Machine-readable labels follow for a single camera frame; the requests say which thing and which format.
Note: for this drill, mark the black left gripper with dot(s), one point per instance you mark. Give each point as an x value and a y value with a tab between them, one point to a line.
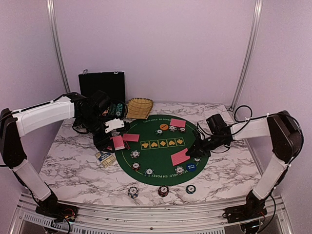
100	143

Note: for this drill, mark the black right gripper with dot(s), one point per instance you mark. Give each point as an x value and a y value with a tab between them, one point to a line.
199	150

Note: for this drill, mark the dealt cards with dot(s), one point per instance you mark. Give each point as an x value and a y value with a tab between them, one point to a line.
179	157
177	122
131	137

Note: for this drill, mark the blue small blind button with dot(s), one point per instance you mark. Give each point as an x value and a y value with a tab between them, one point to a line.
191	167

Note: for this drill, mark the red playing card deck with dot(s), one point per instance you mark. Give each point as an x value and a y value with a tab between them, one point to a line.
118	142

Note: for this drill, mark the orange big blind button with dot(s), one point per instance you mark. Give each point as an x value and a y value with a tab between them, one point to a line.
164	127

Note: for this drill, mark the red black chip stack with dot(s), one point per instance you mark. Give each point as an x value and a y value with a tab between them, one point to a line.
163	191

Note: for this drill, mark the blue beige chip stack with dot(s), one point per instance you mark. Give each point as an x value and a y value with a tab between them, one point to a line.
133	192

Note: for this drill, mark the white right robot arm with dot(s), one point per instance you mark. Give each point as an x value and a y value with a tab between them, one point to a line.
280	130

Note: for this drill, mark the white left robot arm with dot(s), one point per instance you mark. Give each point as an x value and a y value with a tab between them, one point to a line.
25	133

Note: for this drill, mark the blue texas holdem card box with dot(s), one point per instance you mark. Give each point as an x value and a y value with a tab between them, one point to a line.
105	158

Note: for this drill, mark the green chip row in case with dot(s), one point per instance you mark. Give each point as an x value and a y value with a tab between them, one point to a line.
112	110

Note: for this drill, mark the round green poker mat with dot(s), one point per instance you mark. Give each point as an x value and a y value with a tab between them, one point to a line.
156	151

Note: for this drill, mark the teal chip row in case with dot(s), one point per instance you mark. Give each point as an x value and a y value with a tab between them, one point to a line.
119	109

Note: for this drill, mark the green teal chip stack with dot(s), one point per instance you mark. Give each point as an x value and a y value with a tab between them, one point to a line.
190	189

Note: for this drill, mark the woven bamboo tray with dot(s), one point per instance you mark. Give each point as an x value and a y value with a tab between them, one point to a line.
139	108

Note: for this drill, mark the black poker chip case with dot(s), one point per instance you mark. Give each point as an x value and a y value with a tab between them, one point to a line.
112	83

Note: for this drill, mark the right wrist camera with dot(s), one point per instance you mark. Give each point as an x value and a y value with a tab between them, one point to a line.
198	134

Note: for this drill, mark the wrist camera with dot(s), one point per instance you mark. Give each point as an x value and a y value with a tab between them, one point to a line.
198	134
115	124

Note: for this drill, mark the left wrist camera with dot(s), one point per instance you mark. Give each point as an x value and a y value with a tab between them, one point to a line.
115	124

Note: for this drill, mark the front aluminium rail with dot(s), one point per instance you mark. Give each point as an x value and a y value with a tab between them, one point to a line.
197	218

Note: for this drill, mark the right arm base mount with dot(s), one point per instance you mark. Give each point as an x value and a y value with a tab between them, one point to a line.
243	213

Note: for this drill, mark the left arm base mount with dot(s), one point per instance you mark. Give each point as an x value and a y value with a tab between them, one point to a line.
59	212

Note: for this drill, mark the left aluminium frame post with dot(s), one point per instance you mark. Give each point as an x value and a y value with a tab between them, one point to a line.
57	46

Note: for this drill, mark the aluminium frame post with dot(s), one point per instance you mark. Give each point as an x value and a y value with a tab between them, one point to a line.
57	46
249	52

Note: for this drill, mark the right aluminium frame post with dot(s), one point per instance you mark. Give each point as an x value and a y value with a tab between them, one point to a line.
249	52

